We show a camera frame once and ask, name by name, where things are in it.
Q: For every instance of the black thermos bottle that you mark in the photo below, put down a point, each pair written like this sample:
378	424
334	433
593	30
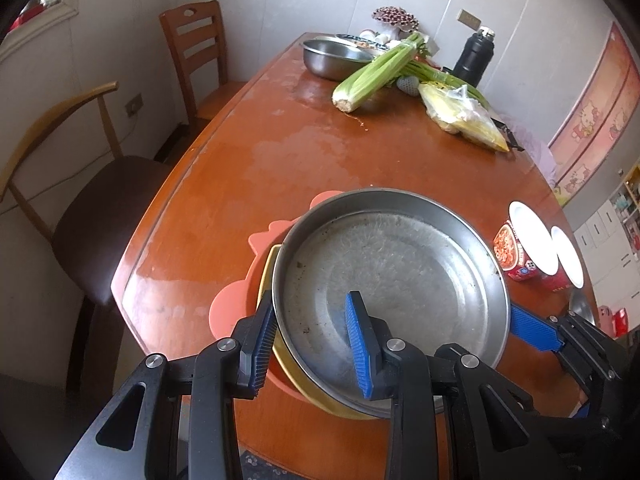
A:
472	62

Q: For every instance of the red box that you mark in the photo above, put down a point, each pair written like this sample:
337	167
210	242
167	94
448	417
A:
621	321

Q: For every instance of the wall power socket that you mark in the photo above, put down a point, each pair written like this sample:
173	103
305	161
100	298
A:
134	105

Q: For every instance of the white shelf cabinet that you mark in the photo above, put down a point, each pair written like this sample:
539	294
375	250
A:
605	230

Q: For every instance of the pink child stool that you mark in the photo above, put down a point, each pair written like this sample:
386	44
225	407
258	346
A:
604	319

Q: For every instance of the brass wall switch plate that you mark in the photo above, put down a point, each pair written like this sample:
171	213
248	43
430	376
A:
469	18

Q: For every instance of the round steel pan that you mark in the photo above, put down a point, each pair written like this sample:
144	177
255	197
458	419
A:
400	250

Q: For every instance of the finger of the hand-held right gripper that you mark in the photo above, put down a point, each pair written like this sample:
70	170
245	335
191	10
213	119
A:
532	330

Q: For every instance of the yellow shell-shaped plate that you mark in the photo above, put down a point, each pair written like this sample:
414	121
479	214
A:
310	390

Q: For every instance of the slatted wooden chair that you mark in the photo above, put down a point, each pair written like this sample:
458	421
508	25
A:
195	35

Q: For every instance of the celery bunch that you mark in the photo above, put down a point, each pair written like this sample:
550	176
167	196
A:
370	72

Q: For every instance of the patterned rim plate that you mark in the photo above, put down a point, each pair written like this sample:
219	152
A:
350	37

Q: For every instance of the pink cloth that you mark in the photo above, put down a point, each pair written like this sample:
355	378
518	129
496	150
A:
540	155

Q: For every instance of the dark seat armchair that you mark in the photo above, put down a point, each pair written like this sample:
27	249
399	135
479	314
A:
110	200

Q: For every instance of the dark bumpy vegetable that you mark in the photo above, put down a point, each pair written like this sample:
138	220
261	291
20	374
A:
408	85

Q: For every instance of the bundle of green stalks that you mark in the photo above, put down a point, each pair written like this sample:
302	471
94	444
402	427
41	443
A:
440	76

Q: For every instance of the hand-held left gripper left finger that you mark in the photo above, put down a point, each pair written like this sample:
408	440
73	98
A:
257	360

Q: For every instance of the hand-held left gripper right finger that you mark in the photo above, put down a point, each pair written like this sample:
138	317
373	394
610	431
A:
362	355

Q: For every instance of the small steel bowl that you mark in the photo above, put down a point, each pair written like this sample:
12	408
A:
330	57

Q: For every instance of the pink cartoon door curtain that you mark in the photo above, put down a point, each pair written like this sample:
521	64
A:
600	110

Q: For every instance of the bag of yellow noodles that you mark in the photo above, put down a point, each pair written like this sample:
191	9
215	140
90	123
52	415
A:
465	120

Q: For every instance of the black peeler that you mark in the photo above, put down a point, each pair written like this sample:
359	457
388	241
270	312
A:
510	137

